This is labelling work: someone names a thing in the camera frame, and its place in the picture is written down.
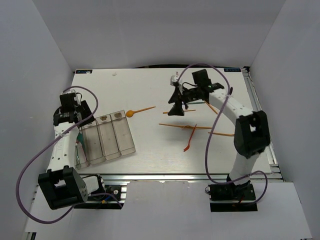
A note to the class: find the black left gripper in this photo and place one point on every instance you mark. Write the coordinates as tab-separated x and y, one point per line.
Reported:
84	108

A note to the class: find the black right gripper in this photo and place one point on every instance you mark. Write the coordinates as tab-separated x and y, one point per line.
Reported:
177	98

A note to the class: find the orange plastic spoon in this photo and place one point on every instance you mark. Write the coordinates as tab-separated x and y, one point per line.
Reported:
130	113

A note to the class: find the dark orange plastic fork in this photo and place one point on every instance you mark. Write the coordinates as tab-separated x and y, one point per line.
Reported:
190	138

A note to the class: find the iridescent metal spoon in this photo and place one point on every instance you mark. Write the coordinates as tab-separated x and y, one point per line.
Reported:
78	160

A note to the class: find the small orange plastic fork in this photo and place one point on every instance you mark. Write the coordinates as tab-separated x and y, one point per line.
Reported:
224	134

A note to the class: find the teal plastic spoon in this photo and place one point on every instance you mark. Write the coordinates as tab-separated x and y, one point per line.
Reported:
80	138

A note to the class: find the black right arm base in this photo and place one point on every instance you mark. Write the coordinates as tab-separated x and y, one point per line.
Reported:
229	198

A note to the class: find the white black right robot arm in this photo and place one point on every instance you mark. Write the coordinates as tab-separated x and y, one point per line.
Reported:
251	134

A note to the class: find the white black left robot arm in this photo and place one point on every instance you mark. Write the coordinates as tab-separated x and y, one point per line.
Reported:
61	184

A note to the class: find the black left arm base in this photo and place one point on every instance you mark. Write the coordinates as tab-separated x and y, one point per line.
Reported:
103	194

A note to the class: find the orange chopstick upper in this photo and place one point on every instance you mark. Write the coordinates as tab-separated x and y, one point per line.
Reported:
188	110

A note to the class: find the orange chopstick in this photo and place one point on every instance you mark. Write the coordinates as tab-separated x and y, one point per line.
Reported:
188	110
172	125

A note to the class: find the orange chopstick lower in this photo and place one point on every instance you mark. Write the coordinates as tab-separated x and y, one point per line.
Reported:
172	125

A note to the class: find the orange plastic knife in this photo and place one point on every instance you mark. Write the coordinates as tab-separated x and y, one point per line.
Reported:
211	107

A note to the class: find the blue corner label left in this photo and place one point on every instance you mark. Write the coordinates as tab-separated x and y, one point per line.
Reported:
83	71

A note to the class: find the blue corner label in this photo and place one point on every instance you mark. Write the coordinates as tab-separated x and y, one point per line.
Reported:
232	70
83	71

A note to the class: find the blue corner label right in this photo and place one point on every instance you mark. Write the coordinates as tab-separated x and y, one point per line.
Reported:
232	70

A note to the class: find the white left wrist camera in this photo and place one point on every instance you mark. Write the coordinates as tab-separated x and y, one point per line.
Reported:
78	97

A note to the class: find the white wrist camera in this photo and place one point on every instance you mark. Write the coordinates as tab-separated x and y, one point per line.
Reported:
175	80
78	97

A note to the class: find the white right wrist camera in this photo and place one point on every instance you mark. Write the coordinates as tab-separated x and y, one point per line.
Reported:
175	80

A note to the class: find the aluminium rail frame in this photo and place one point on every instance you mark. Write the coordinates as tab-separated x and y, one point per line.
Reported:
63	187

